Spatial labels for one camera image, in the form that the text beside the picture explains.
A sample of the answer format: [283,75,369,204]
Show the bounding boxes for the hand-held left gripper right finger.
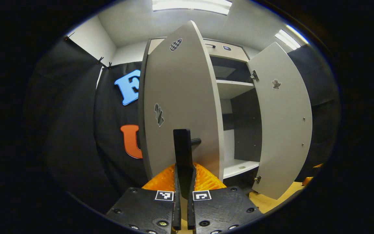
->
[187,163,264,234]

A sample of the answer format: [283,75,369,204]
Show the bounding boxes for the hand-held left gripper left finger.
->
[105,163,182,234]

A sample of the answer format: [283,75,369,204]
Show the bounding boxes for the grey door with cube stickers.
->
[247,41,313,200]

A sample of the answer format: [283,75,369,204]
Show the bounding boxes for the grey door with checkered sticker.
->
[138,20,225,199]

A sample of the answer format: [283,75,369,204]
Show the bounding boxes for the white cabinet shelf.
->
[223,159,260,179]
[216,79,256,99]

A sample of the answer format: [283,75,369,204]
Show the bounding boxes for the grey double-door shoe cabinet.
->
[138,37,263,190]

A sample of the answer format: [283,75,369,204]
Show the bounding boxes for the black backdrop cloth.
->
[25,36,148,215]
[288,44,341,182]

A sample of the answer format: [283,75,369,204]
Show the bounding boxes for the long ceiling light panel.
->
[152,0,232,15]
[275,24,309,50]

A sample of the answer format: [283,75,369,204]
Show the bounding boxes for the grey cabinet drawer black handle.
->
[148,37,249,62]

